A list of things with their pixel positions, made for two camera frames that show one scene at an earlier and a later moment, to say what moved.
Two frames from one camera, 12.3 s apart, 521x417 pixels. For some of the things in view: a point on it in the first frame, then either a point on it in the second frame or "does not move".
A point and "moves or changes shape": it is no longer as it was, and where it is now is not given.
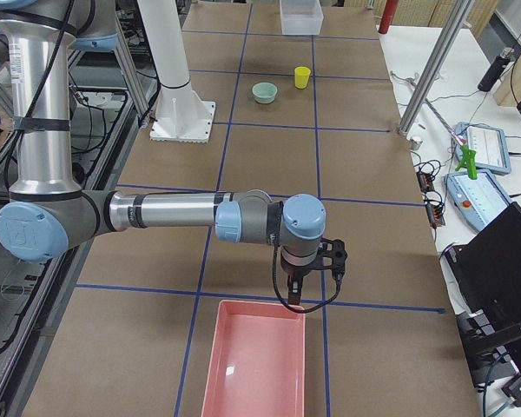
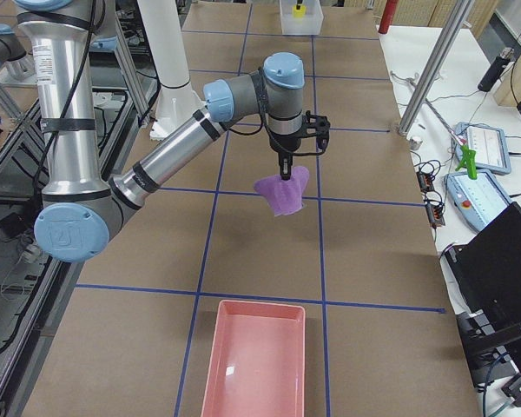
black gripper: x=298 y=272 to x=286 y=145
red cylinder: x=388 y=14 does not move
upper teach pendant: x=489 y=142 does not move
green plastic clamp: x=468 y=162 does not move
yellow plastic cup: x=301 y=76 moves or changes shape
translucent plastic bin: x=300 y=16 does not move
